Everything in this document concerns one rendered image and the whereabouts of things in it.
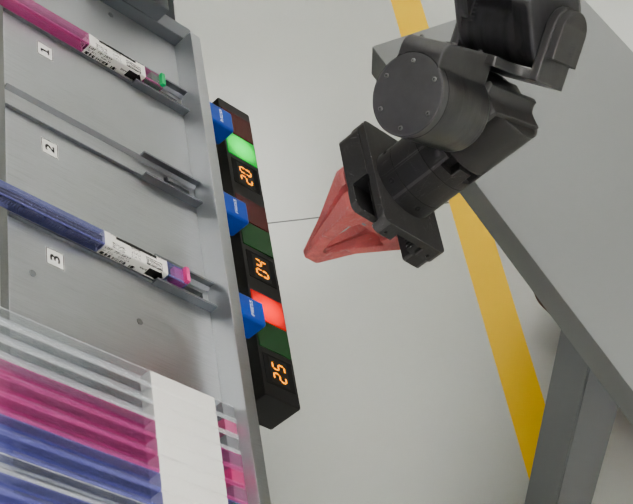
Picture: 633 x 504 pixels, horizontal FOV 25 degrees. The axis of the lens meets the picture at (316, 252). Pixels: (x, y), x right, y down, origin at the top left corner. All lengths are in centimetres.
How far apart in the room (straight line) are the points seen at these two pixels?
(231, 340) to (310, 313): 95
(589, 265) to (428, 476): 63
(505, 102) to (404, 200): 10
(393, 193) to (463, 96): 11
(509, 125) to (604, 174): 41
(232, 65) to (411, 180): 137
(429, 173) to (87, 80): 32
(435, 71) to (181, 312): 29
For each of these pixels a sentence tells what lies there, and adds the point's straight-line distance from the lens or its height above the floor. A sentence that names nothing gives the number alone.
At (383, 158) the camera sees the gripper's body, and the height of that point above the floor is 85.
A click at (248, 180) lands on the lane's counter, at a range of 131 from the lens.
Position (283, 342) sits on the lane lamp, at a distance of 120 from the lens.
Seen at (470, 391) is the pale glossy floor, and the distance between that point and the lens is 197.
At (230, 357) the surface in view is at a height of 73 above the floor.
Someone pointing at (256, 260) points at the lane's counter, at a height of 66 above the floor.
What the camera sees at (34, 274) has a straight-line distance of 101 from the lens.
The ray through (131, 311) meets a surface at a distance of 106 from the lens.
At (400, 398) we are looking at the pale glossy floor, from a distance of 196.
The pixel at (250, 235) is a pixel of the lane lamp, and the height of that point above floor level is 66.
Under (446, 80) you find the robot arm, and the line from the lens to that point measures 96.
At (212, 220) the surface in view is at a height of 73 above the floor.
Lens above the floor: 161
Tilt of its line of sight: 49 degrees down
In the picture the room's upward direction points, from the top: straight up
